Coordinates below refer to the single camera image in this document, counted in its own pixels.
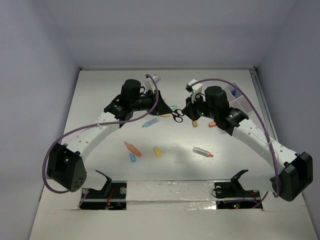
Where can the yellow highlighter pen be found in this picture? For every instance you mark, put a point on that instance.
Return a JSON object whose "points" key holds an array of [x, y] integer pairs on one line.
{"points": [[165, 115]]}

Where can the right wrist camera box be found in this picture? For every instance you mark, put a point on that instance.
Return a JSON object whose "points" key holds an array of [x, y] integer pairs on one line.
{"points": [[194, 88]]}

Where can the blue pen cap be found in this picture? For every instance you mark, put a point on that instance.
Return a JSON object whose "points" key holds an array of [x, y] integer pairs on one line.
{"points": [[132, 157]]}

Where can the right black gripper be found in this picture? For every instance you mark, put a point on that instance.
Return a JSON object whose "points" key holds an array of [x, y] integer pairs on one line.
{"points": [[189, 110]]}

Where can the blue highlighter pen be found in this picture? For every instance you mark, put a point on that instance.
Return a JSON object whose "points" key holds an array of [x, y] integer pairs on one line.
{"points": [[151, 122]]}

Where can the orange highlighter pen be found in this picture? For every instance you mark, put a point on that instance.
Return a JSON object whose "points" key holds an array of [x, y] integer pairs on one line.
{"points": [[133, 149]]}

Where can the yellow pen cap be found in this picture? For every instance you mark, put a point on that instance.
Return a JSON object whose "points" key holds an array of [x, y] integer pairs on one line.
{"points": [[157, 152]]}

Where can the white four-compartment organizer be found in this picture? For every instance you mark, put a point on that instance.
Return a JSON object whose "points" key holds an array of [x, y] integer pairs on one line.
{"points": [[238, 101]]}

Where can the black scissors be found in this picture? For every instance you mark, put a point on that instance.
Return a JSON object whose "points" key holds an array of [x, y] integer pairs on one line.
{"points": [[177, 115]]}

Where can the brown eraser block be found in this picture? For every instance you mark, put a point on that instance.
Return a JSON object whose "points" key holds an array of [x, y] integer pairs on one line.
{"points": [[195, 124]]}

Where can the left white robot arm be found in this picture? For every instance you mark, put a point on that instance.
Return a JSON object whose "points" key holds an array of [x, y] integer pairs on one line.
{"points": [[63, 168]]}

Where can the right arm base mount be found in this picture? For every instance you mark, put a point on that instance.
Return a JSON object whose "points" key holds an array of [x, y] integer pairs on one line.
{"points": [[230, 195]]}

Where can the grey orange-tipped marker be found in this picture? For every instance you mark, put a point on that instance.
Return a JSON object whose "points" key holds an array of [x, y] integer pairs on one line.
{"points": [[202, 152]]}

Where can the small blue-capped bottle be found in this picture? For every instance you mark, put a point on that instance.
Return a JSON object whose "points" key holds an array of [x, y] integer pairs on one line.
{"points": [[234, 91]]}

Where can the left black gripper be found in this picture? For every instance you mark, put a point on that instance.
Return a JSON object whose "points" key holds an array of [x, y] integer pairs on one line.
{"points": [[161, 108]]}

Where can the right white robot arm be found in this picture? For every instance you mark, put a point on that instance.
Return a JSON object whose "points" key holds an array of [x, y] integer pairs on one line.
{"points": [[295, 170]]}

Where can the green highlighter pen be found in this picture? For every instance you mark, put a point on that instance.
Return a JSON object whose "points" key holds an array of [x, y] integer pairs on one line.
{"points": [[173, 107]]}

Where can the orange pen cap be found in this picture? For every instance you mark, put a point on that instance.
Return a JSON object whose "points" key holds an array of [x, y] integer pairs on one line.
{"points": [[212, 124]]}

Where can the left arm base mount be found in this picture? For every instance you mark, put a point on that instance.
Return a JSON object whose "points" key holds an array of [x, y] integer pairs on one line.
{"points": [[112, 196]]}

